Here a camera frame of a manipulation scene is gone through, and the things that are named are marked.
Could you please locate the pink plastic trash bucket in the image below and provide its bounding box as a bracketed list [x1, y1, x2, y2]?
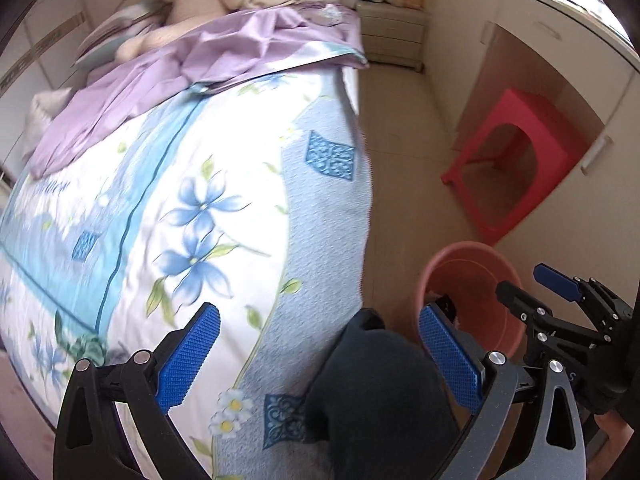
[413, 240, 525, 358]

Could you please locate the person's right hand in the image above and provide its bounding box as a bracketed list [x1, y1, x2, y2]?
[587, 410, 634, 477]

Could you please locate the large cream teddy bear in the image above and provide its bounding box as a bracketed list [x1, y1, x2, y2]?
[115, 0, 246, 61]

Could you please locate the striped pillow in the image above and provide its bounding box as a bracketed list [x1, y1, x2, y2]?
[73, 0, 166, 72]

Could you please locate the beige nightstand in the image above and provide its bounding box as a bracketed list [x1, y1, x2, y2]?
[356, 1, 427, 72]

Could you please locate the crumpled white tissue on sheet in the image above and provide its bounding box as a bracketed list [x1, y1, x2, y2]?
[317, 3, 343, 27]

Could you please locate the floral blue white bedspread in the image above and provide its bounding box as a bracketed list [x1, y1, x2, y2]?
[1, 66, 371, 479]

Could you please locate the cream built-in cabinet desk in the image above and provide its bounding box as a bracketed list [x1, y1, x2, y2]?
[425, 0, 639, 295]

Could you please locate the purple bed sheet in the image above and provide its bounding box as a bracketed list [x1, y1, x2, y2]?
[28, 6, 368, 179]

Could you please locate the red plastic stool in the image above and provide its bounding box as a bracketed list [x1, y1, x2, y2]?
[442, 88, 588, 245]

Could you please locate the person's dark jeans leg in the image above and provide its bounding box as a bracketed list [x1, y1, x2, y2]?
[304, 309, 459, 479]

